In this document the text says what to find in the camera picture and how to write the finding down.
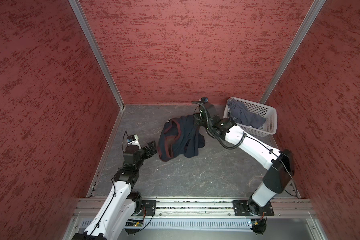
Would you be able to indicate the left aluminium corner post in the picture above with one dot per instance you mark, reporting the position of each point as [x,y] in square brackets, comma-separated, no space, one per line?
[85,26]

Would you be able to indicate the white slotted cable duct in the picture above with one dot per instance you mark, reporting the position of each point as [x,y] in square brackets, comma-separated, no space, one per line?
[196,224]

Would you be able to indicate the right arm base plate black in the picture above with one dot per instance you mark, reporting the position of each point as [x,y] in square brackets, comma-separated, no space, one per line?
[243,207]

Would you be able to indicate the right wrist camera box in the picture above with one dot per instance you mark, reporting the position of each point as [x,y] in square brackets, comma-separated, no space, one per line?
[204,100]

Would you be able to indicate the grey blue tank top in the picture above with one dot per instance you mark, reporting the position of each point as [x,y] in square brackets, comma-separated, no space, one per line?
[241,115]

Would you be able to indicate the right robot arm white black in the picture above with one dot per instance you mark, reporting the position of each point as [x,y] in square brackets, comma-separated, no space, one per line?
[279,164]

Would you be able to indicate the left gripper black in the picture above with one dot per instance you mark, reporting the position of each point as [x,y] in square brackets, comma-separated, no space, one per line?
[153,149]

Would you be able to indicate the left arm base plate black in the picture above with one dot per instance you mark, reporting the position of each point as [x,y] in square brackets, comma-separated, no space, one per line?
[145,208]

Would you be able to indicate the left controller board with wires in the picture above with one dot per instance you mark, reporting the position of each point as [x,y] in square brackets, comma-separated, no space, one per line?
[133,223]

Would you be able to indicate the navy tank top red trim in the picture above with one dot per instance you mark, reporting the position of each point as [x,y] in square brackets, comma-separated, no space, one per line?
[180,136]

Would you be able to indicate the right controller board with wires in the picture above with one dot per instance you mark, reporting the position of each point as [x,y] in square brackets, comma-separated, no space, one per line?
[259,226]

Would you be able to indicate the aluminium mounting rail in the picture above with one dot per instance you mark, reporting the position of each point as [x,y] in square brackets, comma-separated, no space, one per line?
[222,208]

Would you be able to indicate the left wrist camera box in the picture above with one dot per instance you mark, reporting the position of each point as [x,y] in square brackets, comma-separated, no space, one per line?
[133,140]

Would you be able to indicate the right aluminium corner post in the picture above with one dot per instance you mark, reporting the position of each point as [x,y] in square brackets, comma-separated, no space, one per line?
[304,28]

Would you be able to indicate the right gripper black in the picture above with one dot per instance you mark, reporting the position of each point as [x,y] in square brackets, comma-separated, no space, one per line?
[197,116]

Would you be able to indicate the controller board with wires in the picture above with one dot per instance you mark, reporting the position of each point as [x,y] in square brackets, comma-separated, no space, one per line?
[259,226]
[133,223]

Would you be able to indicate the white plastic laundry basket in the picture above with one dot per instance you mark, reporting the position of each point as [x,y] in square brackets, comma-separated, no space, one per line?
[270,113]

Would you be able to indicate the aluminium corner post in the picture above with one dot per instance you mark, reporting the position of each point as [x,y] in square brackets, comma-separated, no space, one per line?
[85,26]
[304,28]

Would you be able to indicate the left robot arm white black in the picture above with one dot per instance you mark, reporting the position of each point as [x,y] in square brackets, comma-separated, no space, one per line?
[121,202]

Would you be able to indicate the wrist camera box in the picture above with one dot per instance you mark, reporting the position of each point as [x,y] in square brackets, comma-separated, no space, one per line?
[204,100]
[133,140]

